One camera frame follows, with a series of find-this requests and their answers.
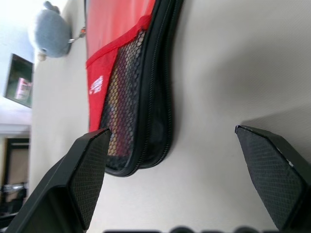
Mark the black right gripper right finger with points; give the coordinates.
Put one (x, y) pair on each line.
(274, 174)

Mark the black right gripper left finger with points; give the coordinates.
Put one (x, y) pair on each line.
(73, 174)

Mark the red table tennis paddle case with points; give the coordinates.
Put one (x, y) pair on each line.
(136, 82)

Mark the dark framed box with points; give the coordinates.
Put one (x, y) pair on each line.
(19, 81)

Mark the grey blue plush toy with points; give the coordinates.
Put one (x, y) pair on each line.
(49, 32)

